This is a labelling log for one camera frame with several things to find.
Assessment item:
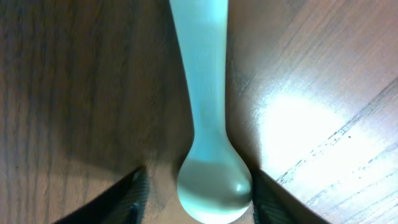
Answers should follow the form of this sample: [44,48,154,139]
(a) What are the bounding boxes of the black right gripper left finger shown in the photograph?
[55,166,149,224]

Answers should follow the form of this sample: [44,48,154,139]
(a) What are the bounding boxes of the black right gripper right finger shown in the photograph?
[251,169,328,224]

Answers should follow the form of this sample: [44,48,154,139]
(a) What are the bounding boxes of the light green plastic utensil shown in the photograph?
[169,0,252,223]

